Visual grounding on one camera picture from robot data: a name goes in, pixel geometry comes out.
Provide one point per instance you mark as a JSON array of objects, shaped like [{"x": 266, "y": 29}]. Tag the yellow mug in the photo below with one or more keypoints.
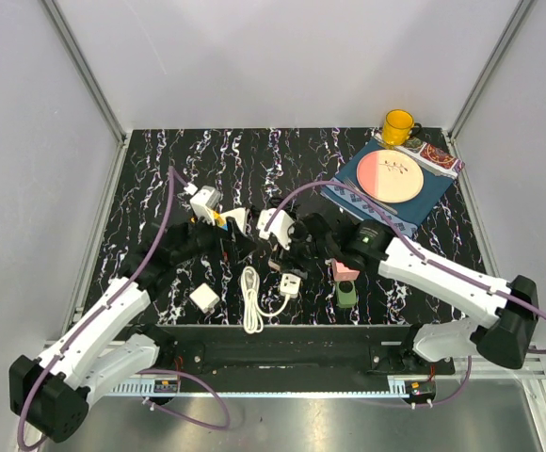
[{"x": 399, "y": 126}]

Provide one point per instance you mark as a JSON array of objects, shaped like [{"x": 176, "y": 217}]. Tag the white cube charger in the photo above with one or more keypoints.
[{"x": 205, "y": 298}]

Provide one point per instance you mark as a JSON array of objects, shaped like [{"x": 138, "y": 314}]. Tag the silver fork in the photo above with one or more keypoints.
[{"x": 350, "y": 183}]

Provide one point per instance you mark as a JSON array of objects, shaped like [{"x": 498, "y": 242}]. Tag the green power strip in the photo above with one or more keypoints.
[{"x": 346, "y": 295}]

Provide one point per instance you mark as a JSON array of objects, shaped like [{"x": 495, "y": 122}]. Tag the pink cube socket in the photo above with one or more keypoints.
[{"x": 342, "y": 273}]

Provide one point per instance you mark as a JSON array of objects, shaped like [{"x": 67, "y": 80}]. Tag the white triangular power strip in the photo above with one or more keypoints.
[{"x": 239, "y": 216}]

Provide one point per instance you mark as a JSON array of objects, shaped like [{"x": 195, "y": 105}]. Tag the white rectangular power strip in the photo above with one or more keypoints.
[{"x": 290, "y": 281}]

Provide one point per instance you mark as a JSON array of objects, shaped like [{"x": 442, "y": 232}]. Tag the yellow cube socket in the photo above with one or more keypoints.
[{"x": 217, "y": 219}]

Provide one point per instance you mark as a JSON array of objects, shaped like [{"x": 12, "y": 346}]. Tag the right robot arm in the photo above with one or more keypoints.
[{"x": 500, "y": 315}]

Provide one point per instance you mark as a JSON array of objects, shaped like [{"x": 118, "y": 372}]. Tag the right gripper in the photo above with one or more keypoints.
[{"x": 294, "y": 256}]

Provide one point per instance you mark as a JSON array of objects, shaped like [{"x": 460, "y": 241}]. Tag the blue placemat cloth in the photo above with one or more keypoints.
[{"x": 411, "y": 214}]

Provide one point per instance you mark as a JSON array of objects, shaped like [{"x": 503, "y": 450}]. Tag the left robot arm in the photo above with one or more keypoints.
[{"x": 54, "y": 392}]

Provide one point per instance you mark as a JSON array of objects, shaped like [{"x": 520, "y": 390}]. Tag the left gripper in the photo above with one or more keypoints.
[{"x": 231, "y": 245}]

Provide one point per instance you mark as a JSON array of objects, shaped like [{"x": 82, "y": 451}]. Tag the pink cream plate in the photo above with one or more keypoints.
[{"x": 390, "y": 176}]

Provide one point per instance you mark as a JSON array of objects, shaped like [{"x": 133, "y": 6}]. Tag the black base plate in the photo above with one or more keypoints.
[{"x": 291, "y": 360}]

